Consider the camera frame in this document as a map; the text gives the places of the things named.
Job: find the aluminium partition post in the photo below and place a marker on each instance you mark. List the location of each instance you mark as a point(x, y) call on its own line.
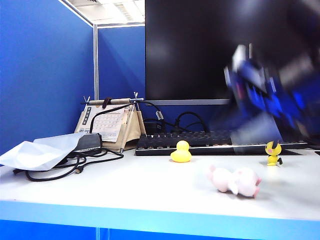
point(95, 62)

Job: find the yellow black mouse figure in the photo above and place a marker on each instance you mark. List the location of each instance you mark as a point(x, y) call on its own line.
point(272, 152)

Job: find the beige canvas desk calendar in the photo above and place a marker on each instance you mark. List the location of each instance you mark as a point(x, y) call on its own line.
point(130, 127)

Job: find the black computer monitor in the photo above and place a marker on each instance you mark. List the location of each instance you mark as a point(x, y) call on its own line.
point(187, 50)

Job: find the pink white rabbit doll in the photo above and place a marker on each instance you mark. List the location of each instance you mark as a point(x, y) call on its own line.
point(240, 182)

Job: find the black power adapter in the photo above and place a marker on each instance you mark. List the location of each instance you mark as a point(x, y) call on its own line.
point(151, 125)

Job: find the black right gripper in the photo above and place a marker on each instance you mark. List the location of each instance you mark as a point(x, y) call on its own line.
point(297, 72)

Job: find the black docking device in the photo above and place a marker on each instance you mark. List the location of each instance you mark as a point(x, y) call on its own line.
point(88, 141)

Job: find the black mechanical keyboard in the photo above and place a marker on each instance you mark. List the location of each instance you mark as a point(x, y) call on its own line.
point(175, 141)

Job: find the white plastic bag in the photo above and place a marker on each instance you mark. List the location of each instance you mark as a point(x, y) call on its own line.
point(32, 155)

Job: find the yellow rubber duck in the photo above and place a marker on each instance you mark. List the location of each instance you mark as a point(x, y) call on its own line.
point(180, 155)

